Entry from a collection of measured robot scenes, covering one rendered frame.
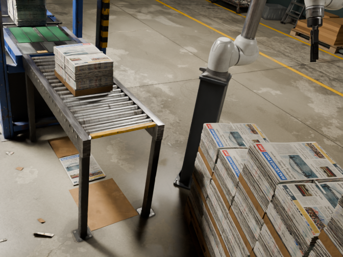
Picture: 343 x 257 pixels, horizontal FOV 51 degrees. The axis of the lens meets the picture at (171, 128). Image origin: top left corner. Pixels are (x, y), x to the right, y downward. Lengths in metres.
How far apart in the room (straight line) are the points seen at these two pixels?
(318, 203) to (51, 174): 2.17
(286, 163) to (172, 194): 1.45
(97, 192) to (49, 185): 0.38
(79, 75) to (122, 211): 1.06
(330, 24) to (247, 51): 5.69
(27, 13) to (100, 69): 1.56
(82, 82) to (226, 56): 0.99
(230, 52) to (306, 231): 1.45
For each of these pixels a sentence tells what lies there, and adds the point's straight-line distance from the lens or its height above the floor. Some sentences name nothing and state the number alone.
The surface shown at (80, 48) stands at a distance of 2.71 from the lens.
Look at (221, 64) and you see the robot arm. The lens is 2.53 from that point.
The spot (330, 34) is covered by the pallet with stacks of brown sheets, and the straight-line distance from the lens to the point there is 8.21.
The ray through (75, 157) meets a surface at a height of 0.01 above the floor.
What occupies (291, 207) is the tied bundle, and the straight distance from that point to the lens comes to 1.51.
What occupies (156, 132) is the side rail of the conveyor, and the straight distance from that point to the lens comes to 2.30.
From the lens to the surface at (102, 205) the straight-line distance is 2.81.
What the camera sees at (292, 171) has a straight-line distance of 1.68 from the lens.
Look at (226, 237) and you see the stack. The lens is 2.11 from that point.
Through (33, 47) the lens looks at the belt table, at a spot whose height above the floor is 0.80.
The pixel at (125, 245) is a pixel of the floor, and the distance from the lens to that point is 2.56.
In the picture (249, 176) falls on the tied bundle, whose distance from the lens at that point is 1.79.
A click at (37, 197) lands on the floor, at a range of 2.90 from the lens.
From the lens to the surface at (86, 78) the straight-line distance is 2.48.
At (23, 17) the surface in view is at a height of 0.88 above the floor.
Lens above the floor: 1.96
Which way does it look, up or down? 31 degrees down
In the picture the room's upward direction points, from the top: 10 degrees clockwise
